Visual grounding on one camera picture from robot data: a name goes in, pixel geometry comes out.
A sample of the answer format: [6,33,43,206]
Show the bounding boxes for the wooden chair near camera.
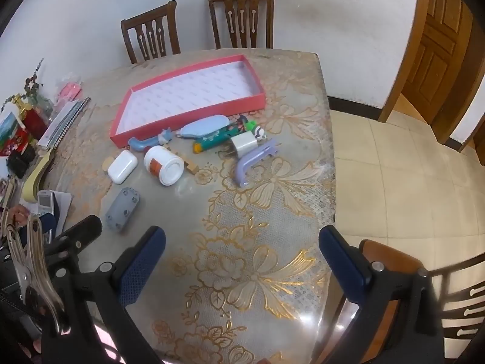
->
[318,240,484,363]

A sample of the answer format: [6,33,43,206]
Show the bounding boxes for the grey plastic plate with holes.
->
[105,187,140,232]

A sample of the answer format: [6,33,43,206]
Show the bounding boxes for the yellow book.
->
[22,148,56,203]

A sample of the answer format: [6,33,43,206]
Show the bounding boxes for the dark wooden chair left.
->
[120,0,181,64]

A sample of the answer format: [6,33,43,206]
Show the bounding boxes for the green printed lighter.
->
[192,124,242,154]

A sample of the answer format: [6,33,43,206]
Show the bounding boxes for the brown wooden door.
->
[378,0,484,150]

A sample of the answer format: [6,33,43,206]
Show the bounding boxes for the colourful snack bag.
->
[0,113,29,157]

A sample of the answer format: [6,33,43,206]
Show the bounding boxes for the lilac plastic handle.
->
[234,139,278,187]

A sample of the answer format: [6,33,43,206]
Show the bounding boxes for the red perfume bottle gold cap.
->
[12,94,48,140]

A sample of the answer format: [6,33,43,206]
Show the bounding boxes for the vase with dried flowers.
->
[1,59,53,119]

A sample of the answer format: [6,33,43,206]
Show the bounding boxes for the spiral bound notebook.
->
[37,97,90,149]

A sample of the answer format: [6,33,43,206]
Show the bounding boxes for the dark wooden chair right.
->
[207,0,275,49]

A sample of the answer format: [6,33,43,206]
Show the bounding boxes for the white USB charger plug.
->
[229,132,258,159]

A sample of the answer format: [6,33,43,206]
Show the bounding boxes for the metal spring clamp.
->
[6,214,69,335]

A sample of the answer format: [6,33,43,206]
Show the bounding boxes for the silver mobile phone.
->
[37,190,59,216]

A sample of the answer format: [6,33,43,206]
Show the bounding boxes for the dark wooden chair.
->
[120,0,181,64]
[207,0,275,49]

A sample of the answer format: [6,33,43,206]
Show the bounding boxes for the light blue correction tape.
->
[177,115,230,139]

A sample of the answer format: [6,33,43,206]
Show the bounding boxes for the white jar orange label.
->
[144,146,185,187]

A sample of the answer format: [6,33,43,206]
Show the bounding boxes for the black small box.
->
[7,144,36,179]

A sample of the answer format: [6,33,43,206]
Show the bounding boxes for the pink shallow cardboard tray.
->
[109,54,266,148]

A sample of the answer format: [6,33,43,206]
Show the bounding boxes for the round wooden disc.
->
[102,156,114,172]

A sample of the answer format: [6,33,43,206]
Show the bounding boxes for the white paper sheet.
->
[20,190,72,236]

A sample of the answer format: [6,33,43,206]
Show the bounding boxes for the wooden puzzle piece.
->
[164,144,199,175]

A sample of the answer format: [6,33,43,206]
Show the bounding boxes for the white earbud case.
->
[107,150,138,185]

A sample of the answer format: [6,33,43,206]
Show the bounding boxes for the pink packet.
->
[58,82,81,103]

